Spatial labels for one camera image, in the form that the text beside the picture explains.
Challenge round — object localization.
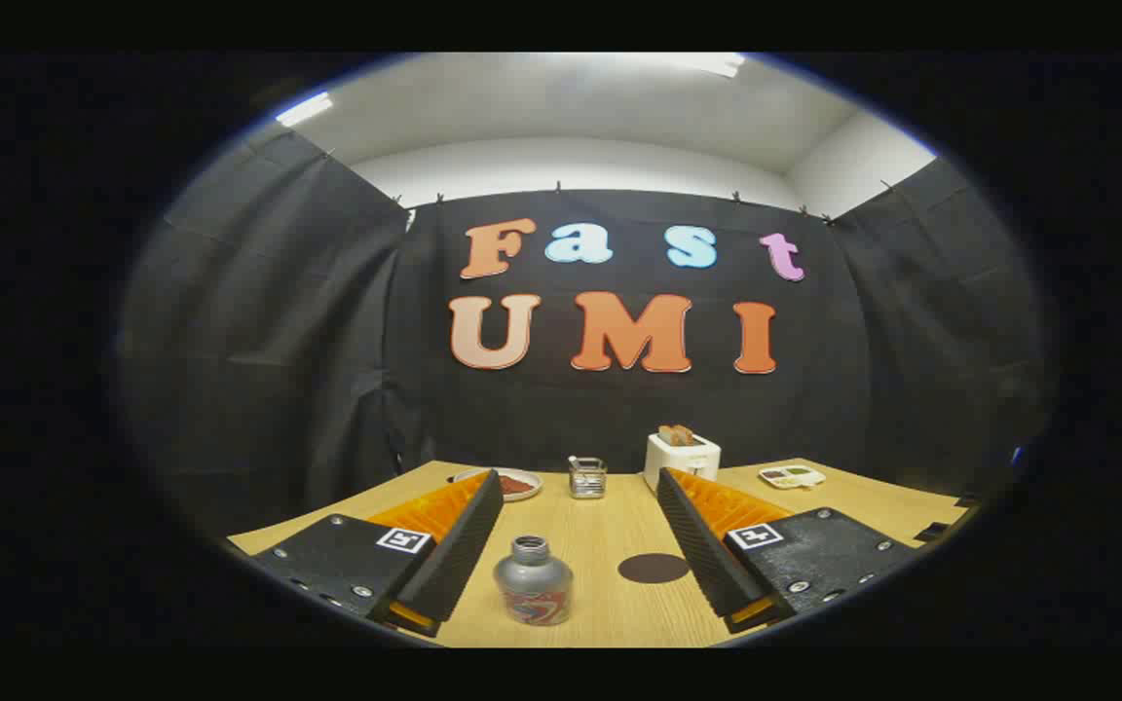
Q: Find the dark brown round coaster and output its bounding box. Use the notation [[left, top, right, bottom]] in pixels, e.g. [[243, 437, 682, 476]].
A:
[[617, 553, 691, 585]]

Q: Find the white compartment tray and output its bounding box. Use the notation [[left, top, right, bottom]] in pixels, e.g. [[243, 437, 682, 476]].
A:
[[759, 464, 827, 490]]

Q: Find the wooden table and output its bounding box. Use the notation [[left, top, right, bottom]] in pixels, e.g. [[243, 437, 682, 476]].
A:
[[227, 458, 981, 648]]

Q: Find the ceiling light strip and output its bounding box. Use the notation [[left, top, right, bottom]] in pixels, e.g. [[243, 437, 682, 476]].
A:
[[276, 92, 334, 128]]

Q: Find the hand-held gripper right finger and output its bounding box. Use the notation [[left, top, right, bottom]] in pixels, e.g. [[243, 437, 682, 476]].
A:
[[656, 467, 920, 634]]

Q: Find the silver juice bottle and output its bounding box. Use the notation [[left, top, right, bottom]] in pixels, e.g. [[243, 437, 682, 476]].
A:
[[493, 535, 575, 626]]

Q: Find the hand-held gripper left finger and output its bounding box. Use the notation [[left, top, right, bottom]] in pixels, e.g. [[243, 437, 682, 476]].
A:
[[249, 469, 505, 639]]

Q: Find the white toaster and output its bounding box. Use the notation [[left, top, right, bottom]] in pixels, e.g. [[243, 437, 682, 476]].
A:
[[643, 431, 722, 496]]

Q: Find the small glass jar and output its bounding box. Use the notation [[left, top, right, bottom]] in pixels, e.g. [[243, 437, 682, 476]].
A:
[[568, 456, 608, 500]]

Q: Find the white round plate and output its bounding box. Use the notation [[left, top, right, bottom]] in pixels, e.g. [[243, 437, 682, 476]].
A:
[[451, 467, 543, 502]]

